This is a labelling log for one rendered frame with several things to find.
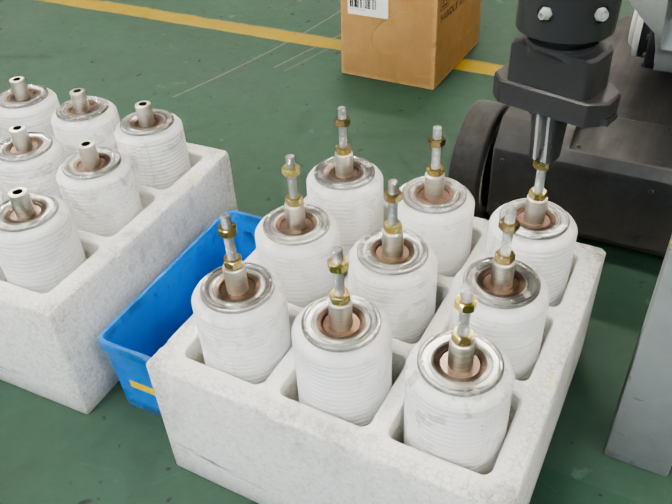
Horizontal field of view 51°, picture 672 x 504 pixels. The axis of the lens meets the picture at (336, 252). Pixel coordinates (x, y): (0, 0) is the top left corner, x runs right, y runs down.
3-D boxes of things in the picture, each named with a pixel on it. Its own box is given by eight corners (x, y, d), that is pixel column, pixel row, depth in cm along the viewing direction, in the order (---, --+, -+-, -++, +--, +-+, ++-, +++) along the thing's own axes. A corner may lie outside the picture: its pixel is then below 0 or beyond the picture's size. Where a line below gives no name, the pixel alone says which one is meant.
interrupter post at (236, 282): (234, 280, 73) (229, 255, 70) (254, 286, 72) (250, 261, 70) (221, 294, 71) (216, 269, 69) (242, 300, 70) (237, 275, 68)
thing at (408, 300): (343, 348, 89) (337, 234, 77) (416, 333, 90) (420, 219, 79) (364, 407, 81) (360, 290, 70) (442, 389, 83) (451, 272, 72)
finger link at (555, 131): (539, 165, 72) (548, 110, 68) (555, 152, 74) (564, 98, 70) (554, 170, 71) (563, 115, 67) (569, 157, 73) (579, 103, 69)
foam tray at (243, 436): (329, 274, 111) (322, 177, 100) (581, 352, 96) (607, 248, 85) (175, 465, 84) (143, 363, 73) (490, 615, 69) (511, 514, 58)
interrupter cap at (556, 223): (560, 201, 81) (561, 196, 80) (576, 241, 75) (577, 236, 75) (493, 203, 81) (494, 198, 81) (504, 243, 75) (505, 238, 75)
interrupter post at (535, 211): (542, 215, 79) (546, 190, 77) (546, 227, 77) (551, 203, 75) (520, 215, 79) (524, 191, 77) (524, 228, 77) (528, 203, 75)
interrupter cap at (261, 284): (226, 259, 75) (225, 254, 75) (288, 276, 73) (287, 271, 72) (185, 304, 70) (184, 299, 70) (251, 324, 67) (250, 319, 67)
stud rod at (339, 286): (340, 307, 66) (336, 243, 61) (348, 311, 66) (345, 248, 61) (333, 312, 66) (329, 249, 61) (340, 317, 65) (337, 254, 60)
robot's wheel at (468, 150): (480, 179, 130) (490, 78, 118) (506, 185, 128) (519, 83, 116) (441, 239, 117) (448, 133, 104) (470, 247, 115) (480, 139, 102)
